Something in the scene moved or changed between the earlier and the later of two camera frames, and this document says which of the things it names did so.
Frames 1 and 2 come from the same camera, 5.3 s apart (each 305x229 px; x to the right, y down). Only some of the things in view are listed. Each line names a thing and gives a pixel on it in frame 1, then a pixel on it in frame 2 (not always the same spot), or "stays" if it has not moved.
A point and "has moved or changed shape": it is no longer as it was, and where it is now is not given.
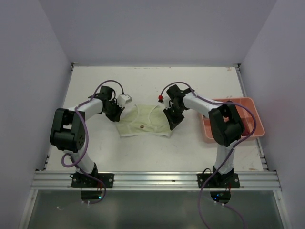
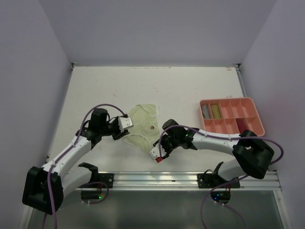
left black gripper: [116, 118] to [119, 134]
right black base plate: [218, 181] stays
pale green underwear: [144, 120] has moved or changed shape
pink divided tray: [207, 128] stays
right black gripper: [173, 121] to [166, 150]
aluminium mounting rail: [156, 180] stays
